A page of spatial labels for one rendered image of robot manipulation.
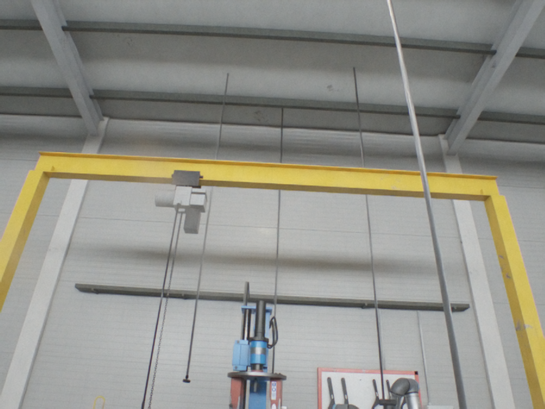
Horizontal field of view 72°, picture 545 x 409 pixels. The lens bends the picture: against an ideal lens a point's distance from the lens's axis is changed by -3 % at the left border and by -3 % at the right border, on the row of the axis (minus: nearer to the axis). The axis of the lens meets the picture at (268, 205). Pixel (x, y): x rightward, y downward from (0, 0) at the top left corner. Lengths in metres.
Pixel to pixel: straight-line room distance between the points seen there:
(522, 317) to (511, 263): 0.55
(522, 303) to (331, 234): 3.34
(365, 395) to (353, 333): 0.87
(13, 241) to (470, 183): 4.98
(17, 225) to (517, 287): 5.09
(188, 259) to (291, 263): 1.71
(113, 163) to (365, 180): 2.87
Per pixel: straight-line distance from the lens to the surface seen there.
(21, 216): 4.68
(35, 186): 4.81
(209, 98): 7.48
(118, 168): 4.67
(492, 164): 8.74
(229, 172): 4.37
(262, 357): 3.99
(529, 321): 4.45
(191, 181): 4.25
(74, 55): 7.66
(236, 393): 4.02
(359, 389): 6.16
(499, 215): 4.79
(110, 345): 6.45
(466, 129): 7.91
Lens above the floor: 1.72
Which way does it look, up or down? 29 degrees up
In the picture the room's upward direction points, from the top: 3 degrees clockwise
